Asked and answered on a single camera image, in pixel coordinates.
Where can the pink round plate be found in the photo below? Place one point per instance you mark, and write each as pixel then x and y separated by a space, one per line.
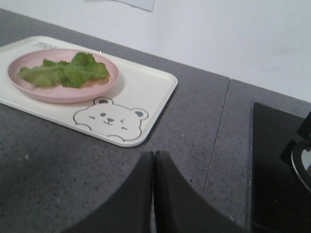
pixel 58 93

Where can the cream bear serving tray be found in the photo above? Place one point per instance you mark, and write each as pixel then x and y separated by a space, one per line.
pixel 120 110

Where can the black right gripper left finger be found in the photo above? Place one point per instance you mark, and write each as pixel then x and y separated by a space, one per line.
pixel 128 210

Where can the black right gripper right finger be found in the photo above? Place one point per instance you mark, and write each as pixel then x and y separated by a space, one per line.
pixel 179 208

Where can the green lettuce leaf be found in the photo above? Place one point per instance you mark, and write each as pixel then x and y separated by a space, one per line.
pixel 81 69

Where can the black induction cooktop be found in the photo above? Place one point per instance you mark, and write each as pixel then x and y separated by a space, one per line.
pixel 280 201

